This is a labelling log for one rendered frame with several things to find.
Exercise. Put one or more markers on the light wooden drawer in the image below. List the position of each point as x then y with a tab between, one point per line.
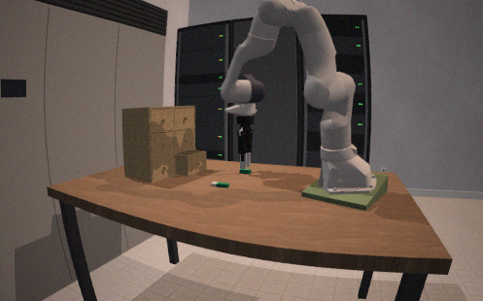
181	121
159	169
187	162
184	139
162	143
162	119

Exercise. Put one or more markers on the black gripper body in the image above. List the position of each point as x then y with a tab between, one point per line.
245	122

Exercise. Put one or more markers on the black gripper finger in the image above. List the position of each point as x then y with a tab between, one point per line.
249	146
242	144

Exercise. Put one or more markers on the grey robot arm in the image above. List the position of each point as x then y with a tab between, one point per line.
342	170

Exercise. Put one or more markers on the small wooden chest of drawers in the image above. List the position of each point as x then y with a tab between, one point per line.
136	142

